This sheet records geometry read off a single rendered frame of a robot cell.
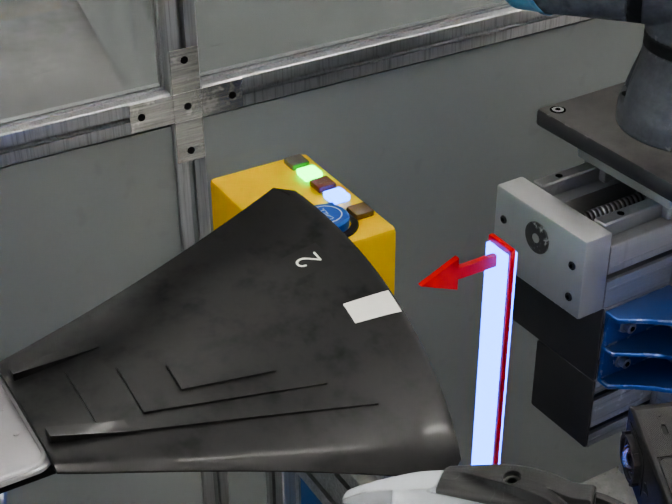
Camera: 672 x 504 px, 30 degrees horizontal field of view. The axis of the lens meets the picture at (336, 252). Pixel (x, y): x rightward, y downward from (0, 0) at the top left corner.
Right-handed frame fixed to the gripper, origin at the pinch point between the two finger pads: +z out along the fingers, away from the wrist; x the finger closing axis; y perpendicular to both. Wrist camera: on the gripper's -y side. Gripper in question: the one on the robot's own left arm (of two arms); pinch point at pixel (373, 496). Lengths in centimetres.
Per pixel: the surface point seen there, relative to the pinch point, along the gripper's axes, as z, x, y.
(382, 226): 15.2, 15.2, -40.0
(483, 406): 0.8, 14.7, -22.1
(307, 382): 6.8, 0.9, -7.2
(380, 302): 5.5, 1.0, -15.1
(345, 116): 39, 37, -87
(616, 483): 4, 132, -125
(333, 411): 4.9, 1.7, -6.3
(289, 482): 25, 48, -38
